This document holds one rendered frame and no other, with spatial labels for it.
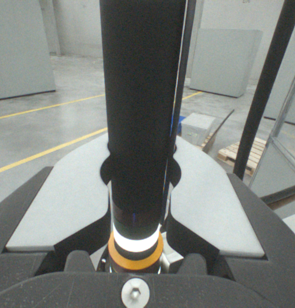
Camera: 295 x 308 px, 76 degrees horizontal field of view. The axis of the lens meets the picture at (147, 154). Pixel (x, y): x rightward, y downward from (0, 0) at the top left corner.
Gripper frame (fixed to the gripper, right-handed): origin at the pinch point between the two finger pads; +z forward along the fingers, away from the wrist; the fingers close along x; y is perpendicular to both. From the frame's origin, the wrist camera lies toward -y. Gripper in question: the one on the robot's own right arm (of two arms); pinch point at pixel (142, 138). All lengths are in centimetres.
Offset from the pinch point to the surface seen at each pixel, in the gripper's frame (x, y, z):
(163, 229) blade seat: 4.4, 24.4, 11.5
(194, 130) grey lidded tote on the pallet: 78, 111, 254
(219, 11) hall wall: 372, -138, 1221
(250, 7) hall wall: 488, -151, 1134
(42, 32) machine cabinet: -285, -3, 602
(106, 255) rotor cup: -6.1, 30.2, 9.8
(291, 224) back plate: 33.8, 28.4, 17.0
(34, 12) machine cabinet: -292, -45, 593
